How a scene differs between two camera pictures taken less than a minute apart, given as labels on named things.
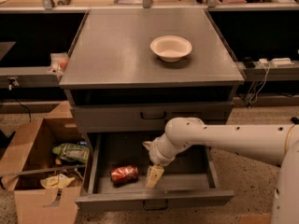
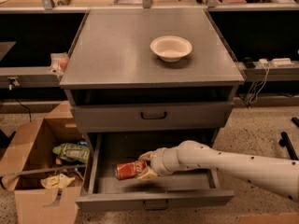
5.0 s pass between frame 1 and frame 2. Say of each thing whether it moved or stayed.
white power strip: stayed
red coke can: moved
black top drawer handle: stayed
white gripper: moved
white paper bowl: stayed
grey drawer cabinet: stayed
